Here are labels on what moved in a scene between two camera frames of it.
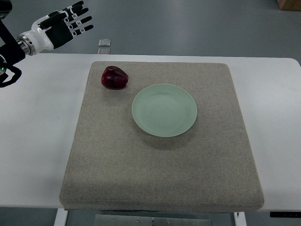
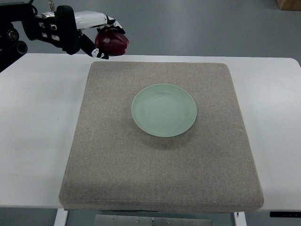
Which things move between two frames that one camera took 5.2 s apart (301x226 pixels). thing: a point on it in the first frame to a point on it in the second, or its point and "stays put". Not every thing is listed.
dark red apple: (114, 78) to (111, 41)
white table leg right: (241, 220) stays put
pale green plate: (164, 110) stays put
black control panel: (285, 214) stays put
